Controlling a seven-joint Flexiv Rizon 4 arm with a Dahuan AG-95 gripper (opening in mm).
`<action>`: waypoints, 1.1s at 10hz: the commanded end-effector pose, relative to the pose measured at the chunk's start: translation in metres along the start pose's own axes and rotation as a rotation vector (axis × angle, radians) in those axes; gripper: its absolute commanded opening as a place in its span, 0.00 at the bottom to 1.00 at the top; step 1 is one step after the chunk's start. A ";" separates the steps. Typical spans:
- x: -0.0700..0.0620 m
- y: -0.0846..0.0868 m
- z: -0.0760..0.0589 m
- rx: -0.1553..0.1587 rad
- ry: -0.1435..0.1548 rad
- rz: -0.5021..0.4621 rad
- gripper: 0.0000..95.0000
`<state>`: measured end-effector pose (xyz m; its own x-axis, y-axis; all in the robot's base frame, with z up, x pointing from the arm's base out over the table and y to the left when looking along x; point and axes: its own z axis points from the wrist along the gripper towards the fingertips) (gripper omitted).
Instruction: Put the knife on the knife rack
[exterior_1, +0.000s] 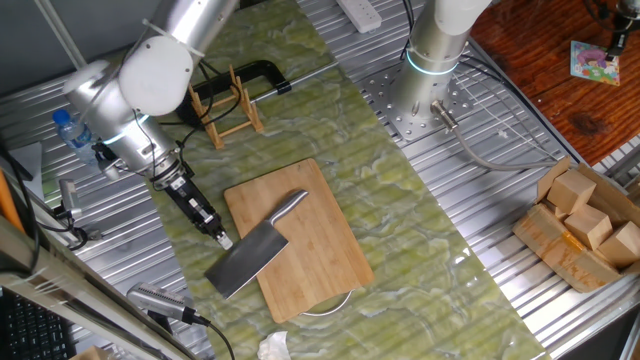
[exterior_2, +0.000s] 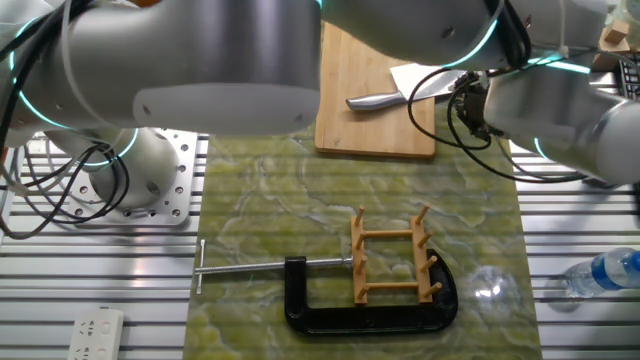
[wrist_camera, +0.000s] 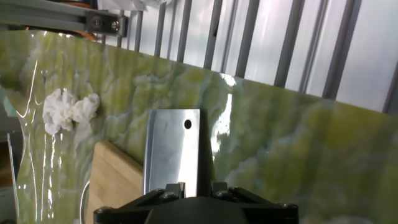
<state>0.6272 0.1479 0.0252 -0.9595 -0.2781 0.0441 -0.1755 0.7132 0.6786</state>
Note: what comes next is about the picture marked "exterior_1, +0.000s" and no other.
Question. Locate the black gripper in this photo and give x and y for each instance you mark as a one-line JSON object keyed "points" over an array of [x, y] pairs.
{"points": [[192, 205]]}

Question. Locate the steel cleaver knife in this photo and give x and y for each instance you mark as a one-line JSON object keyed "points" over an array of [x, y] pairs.
{"points": [[245, 260]]}

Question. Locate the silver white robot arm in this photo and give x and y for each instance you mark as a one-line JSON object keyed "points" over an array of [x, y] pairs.
{"points": [[155, 75]]}

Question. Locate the wooden peg knife rack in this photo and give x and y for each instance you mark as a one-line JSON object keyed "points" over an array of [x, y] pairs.
{"points": [[252, 115]]}

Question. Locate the bamboo cutting board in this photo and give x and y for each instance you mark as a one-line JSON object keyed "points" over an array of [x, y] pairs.
{"points": [[320, 250]]}

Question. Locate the crumpled white tissue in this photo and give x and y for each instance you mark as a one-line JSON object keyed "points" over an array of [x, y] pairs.
{"points": [[274, 347]]}

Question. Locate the black C-clamp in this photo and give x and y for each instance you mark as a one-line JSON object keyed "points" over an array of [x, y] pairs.
{"points": [[265, 70]]}

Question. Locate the light wooden block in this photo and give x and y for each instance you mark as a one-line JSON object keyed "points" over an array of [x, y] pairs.
{"points": [[92, 354], [589, 227], [620, 245], [572, 192]]}

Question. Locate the green marble pattern mat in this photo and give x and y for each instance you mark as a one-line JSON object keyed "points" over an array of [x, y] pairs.
{"points": [[400, 225]]}

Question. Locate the clear water bottle blue label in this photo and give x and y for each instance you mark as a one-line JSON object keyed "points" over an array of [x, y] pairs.
{"points": [[72, 132]]}

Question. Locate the aluminium robot mounting plate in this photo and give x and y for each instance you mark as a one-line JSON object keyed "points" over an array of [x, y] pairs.
{"points": [[380, 100]]}

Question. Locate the black keyboard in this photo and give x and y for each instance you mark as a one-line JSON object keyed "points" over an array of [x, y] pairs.
{"points": [[30, 330]]}

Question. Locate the orange rod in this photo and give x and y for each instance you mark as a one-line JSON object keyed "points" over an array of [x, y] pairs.
{"points": [[7, 200]]}

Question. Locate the thin grey metal rod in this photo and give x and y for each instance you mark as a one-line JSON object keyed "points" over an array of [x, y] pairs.
{"points": [[60, 35]]}

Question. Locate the white power strip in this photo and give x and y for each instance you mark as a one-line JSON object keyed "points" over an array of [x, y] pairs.
{"points": [[360, 14]]}

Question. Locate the brown cardboard box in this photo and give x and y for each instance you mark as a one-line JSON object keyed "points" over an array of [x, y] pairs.
{"points": [[555, 250]]}

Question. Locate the brown wooden desk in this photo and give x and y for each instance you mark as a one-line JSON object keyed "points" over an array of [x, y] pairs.
{"points": [[550, 100]]}

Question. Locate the colourful picture card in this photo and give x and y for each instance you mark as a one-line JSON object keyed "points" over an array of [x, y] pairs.
{"points": [[595, 62]]}

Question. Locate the silver ribbed camera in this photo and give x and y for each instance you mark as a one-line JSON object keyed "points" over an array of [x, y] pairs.
{"points": [[155, 300]]}

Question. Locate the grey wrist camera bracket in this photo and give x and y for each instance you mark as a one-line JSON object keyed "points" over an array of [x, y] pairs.
{"points": [[107, 165]]}

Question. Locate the small grey clamped camera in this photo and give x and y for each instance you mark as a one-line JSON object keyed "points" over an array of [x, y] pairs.
{"points": [[67, 192]]}

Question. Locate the aluminium frame bar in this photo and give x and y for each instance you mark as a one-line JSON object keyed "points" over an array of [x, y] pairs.
{"points": [[60, 290]]}

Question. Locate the black camera stand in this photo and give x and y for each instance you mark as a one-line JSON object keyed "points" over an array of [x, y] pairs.
{"points": [[617, 40]]}

